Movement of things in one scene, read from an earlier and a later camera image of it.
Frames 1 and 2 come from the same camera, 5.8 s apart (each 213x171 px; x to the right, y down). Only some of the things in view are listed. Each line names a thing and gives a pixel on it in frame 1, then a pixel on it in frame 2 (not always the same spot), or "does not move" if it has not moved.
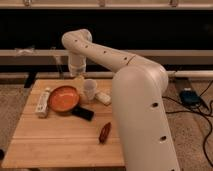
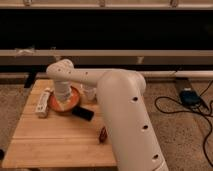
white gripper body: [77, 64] → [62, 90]
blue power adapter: [190, 97] does not move
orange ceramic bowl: [63, 99] does not move
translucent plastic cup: [90, 86] does not move
